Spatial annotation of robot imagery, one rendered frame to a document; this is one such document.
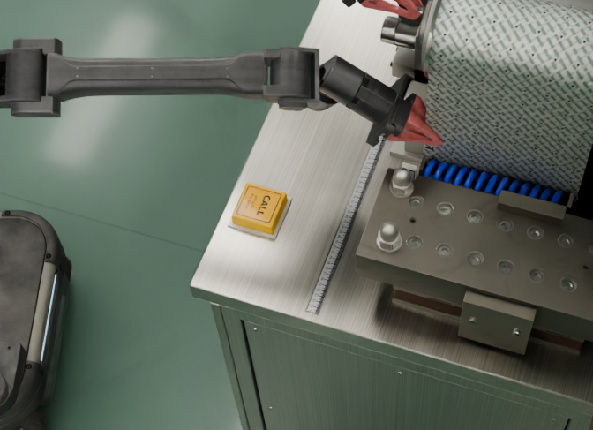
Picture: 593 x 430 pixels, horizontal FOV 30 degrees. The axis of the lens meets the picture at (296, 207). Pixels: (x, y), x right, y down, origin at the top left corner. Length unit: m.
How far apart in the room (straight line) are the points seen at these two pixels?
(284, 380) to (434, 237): 0.47
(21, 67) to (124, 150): 1.43
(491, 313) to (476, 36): 0.39
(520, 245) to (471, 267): 0.08
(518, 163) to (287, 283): 0.40
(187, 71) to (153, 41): 1.69
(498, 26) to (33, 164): 1.83
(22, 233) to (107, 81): 1.11
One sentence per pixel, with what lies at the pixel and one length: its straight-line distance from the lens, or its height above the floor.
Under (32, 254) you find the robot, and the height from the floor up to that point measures 0.24.
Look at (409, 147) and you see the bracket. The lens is 1.82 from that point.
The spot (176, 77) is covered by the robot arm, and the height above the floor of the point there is 1.21.
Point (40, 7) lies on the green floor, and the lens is 3.44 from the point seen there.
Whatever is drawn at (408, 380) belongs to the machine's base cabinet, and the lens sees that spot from 1.77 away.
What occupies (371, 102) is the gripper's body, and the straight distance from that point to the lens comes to 1.59.
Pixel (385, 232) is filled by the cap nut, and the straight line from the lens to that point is 1.56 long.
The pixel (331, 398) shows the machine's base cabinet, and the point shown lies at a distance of 1.94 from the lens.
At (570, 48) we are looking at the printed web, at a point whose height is 1.30.
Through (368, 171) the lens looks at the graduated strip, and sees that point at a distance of 1.82.
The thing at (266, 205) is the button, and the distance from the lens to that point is 1.77.
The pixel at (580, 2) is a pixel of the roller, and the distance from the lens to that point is 1.63.
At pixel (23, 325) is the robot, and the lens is 2.53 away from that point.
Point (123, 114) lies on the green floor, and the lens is 3.11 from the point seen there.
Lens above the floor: 2.40
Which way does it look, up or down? 57 degrees down
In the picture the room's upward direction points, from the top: 6 degrees counter-clockwise
